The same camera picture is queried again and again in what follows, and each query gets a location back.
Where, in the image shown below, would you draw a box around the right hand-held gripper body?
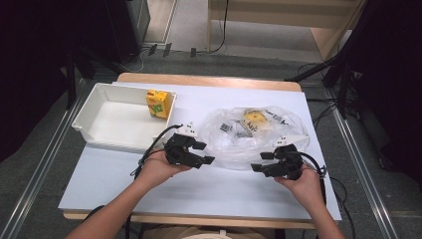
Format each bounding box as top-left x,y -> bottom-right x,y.
263,133 -> 311,181

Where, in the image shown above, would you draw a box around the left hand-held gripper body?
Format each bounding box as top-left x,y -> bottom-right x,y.
163,121 -> 205,169

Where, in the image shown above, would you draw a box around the clear plastic bag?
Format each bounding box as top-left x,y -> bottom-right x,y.
198,105 -> 312,170

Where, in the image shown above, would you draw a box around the yellow snack packet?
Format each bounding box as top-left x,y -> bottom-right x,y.
145,88 -> 172,120

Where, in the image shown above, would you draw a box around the white plastic bin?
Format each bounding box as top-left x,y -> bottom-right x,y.
71,82 -> 178,154

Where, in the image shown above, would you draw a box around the person's right hand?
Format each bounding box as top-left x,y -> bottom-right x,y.
274,166 -> 324,209

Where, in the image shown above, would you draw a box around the person's left hand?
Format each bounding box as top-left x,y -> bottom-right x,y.
134,150 -> 192,190

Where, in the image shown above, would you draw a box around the white table cover sheet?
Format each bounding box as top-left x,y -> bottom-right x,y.
58,81 -> 342,223

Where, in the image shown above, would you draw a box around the yellow flat packet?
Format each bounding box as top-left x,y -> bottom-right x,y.
243,109 -> 270,130

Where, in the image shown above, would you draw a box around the wooden table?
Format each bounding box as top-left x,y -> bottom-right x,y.
63,72 -> 317,231

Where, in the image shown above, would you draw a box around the white rounded object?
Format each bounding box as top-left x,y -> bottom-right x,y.
181,229 -> 241,239

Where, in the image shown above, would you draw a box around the person's beige trousers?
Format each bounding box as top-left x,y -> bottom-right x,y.
132,223 -> 277,239

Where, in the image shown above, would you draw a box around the black tripod stand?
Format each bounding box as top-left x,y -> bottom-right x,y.
284,49 -> 356,120

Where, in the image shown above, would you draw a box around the black metal stand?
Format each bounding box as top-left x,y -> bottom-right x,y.
64,49 -> 80,111

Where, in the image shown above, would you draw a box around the black cabinet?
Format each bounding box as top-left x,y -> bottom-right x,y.
69,0 -> 152,66

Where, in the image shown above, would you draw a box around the light wooden shelf unit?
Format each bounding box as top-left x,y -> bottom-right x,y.
207,0 -> 368,63

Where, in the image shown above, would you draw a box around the dark curtain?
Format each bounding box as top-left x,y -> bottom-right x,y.
0,0 -> 73,163
346,0 -> 422,185

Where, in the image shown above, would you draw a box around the left hand-held gripper cable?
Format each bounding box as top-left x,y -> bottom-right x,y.
123,123 -> 184,239

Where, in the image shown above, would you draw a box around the hand-held gripper cable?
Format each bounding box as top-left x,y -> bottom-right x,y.
123,123 -> 184,239
300,150 -> 356,239

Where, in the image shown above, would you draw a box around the right hand-held gripper cable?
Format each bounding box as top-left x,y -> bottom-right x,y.
300,150 -> 356,239

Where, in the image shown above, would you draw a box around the black floor cables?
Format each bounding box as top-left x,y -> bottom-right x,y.
305,96 -> 360,131

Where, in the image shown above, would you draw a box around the aluminium floor rail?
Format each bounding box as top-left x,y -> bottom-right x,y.
0,78 -> 92,239
322,88 -> 400,239

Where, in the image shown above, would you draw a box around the white floor cable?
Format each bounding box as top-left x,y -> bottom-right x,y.
127,48 -> 149,74

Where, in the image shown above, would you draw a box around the thin black hanging cable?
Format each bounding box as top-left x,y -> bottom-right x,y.
211,0 -> 230,55

